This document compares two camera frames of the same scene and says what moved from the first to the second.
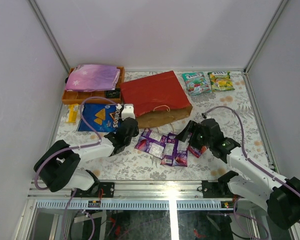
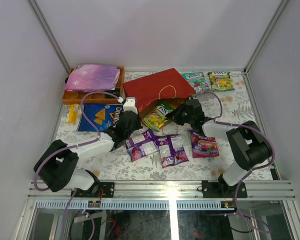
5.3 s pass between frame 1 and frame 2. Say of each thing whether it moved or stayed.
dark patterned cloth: stayed
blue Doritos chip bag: stayed
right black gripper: moved
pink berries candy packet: moved
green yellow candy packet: stayed
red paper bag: moved
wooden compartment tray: stayed
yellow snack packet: stayed
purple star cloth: stayed
